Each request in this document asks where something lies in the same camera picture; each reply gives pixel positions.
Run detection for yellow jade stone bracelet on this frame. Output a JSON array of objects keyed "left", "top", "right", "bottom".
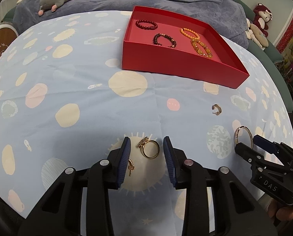
[{"left": 190, "top": 38, "right": 215, "bottom": 59}]

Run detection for light blue planet bedsheet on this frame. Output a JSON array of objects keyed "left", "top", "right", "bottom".
[{"left": 0, "top": 11, "right": 293, "bottom": 235}]

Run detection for thin rose gold bangle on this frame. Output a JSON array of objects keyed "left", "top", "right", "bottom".
[{"left": 234, "top": 125, "right": 254, "bottom": 149}]

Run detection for gold hoop earring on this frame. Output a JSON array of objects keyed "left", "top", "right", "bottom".
[
  {"left": 212, "top": 104, "right": 222, "bottom": 116},
  {"left": 128, "top": 159, "right": 135, "bottom": 176}
]

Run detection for green bed frame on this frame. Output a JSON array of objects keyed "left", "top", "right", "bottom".
[{"left": 231, "top": 0, "right": 293, "bottom": 114}]

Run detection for beige spotted plush toy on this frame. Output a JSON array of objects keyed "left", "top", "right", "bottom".
[{"left": 245, "top": 18, "right": 269, "bottom": 50}]

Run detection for red shallow cardboard box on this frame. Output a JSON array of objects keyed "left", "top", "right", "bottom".
[{"left": 122, "top": 6, "right": 249, "bottom": 89}]

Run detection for dark brown bead bracelet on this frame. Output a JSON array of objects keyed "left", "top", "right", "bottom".
[{"left": 153, "top": 32, "right": 177, "bottom": 49}]

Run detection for orange bead bracelet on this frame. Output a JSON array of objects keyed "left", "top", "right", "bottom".
[{"left": 180, "top": 28, "right": 202, "bottom": 41}]

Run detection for red monkey plush toy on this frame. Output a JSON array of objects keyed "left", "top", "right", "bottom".
[{"left": 253, "top": 3, "right": 272, "bottom": 37}]

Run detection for dark red bead bracelet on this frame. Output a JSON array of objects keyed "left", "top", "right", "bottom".
[{"left": 135, "top": 19, "right": 159, "bottom": 30}]

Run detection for gold ring with ornament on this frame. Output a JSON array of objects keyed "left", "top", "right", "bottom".
[{"left": 136, "top": 136, "right": 160, "bottom": 159}]

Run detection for person's right hand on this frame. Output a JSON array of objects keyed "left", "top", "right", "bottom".
[{"left": 267, "top": 199, "right": 293, "bottom": 221}]

